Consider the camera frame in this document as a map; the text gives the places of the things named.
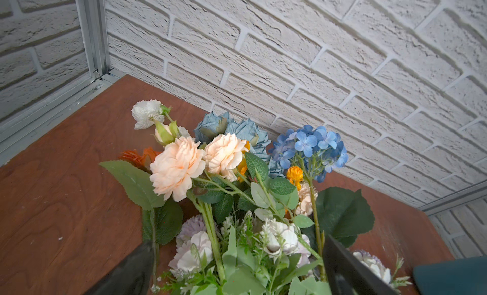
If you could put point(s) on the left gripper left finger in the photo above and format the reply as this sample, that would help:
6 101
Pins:
131 276

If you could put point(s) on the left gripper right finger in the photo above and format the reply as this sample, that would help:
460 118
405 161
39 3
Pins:
346 275

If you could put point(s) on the peach rose flower stem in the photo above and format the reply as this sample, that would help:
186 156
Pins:
182 166

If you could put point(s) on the blue hydrangea flower stem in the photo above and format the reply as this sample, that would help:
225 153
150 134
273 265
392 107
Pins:
342 214

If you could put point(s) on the teal ceramic vase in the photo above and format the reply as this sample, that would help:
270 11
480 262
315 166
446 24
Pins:
460 276

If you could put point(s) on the white lilac bouquet right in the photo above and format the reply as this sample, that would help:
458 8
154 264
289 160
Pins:
268 258

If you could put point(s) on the white lilac bouquet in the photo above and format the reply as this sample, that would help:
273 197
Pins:
197 266
268 258

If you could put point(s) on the white lilac bouquet left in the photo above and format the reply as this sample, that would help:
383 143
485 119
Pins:
197 266

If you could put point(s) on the orange yellow flower stem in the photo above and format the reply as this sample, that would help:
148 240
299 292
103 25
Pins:
294 174

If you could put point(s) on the orange gerbera flower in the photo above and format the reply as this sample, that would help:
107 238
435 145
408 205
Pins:
140 161

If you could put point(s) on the dusty blue hydrangea stem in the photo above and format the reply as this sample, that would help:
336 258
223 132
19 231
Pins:
212 126

